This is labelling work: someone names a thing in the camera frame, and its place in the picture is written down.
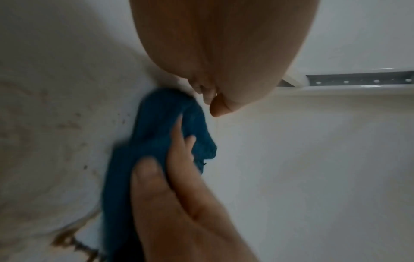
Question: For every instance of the person's left hand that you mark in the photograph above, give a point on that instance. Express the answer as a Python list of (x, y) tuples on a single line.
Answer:
[(220, 46)]

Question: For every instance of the person's right hand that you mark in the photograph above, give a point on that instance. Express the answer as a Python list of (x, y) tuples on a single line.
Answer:
[(181, 209)]

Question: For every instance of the perforated metal rail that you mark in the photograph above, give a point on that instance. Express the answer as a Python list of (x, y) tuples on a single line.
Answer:
[(355, 81)]

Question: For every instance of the blue cleaning cloth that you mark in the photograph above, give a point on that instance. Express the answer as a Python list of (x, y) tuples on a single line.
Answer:
[(129, 153)]

